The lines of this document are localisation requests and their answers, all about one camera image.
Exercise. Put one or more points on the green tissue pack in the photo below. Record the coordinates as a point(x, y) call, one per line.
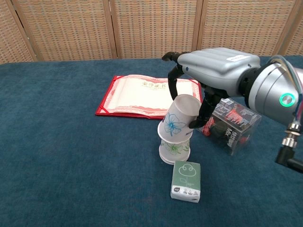
point(185, 179)

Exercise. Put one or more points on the blue carpet table mat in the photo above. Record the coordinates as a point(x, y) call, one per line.
point(71, 153)

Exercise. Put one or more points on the woven folding screen panel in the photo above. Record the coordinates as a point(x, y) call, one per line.
point(297, 45)
point(154, 28)
point(241, 23)
point(11, 42)
point(66, 30)

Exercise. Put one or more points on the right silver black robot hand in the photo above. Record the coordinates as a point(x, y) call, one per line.
point(217, 68)

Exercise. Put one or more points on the white cup green flower print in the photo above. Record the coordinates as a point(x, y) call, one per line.
point(174, 149)

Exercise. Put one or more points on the red certificate folder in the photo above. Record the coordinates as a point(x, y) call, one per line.
point(142, 97)

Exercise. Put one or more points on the white cup blue flower print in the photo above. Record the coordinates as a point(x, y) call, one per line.
point(180, 116)

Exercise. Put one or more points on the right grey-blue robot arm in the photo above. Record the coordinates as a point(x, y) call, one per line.
point(272, 92)

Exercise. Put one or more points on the clear plastic product box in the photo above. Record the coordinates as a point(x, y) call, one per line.
point(236, 127)

